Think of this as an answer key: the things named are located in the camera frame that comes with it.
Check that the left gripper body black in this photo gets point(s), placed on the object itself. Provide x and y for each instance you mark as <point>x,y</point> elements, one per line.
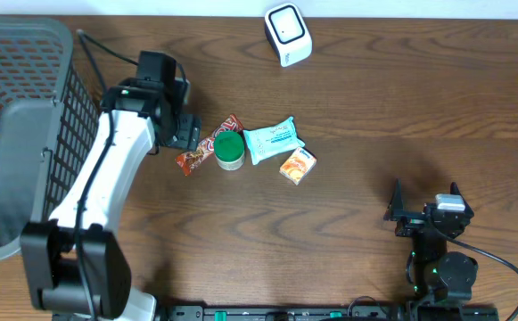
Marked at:
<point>177,128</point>

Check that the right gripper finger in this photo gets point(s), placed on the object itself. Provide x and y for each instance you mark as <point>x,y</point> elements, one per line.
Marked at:
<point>395,210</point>
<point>459,198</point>

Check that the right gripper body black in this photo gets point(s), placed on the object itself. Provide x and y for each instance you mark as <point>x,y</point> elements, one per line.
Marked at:
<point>411,224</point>

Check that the red Top snack bar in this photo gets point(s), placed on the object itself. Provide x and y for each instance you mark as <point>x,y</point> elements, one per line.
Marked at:
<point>190,161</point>

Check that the green lid jar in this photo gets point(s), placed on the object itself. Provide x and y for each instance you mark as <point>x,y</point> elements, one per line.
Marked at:
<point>229,150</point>

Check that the light blue wipes pack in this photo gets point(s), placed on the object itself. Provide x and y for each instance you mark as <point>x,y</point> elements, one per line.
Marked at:
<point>264,143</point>

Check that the small orange carton box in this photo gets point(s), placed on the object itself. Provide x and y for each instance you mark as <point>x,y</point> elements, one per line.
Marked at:
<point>298,165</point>

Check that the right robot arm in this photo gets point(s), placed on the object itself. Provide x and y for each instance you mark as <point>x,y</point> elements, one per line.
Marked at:
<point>442,279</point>

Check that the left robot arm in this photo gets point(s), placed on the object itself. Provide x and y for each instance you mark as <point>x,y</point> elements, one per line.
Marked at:
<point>73,262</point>

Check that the white barcode scanner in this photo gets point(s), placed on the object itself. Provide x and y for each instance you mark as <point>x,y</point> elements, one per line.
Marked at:
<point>287,33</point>

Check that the grey plastic mesh basket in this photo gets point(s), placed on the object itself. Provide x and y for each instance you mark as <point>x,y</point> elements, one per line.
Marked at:
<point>48,123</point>

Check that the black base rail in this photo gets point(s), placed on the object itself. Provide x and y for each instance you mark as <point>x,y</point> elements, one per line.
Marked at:
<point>364,311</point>

